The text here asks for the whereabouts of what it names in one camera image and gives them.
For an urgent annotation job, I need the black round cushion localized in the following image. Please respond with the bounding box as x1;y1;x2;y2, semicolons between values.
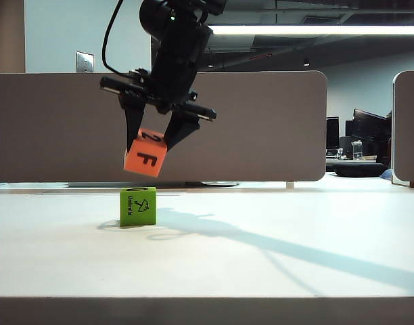
333;162;388;178

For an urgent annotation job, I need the small black monitor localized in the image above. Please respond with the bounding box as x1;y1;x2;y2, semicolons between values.
327;116;341;150

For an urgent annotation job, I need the metal wall switch plate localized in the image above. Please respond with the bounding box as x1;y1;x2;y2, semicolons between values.
75;51;95;73

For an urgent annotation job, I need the grey partition with white edge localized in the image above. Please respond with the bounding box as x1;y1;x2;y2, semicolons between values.
392;70;414;188

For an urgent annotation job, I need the clear water bottle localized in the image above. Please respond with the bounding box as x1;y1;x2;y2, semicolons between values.
351;139;365;160

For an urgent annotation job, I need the large tilted black monitor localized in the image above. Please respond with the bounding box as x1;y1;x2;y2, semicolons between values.
345;108;393;167

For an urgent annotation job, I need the grey oval monitor base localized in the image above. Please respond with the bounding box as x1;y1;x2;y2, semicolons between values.
186;181;241;188

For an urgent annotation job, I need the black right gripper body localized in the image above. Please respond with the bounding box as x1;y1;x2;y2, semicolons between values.
99;24;218;123

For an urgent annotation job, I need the green foam umbrella block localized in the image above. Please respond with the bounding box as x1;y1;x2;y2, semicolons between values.
119;186;158;228

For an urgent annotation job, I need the long ceiling light strip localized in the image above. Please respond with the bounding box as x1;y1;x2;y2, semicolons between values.
206;24;414;36

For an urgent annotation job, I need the orange foam letter block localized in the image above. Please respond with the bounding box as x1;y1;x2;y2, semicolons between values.
122;127;168;178

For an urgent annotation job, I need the large grey desk partition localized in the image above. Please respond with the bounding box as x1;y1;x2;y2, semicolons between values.
0;70;329;183

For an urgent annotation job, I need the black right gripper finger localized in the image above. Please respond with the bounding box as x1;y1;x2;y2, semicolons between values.
120;98;147;150
163;112;200;152

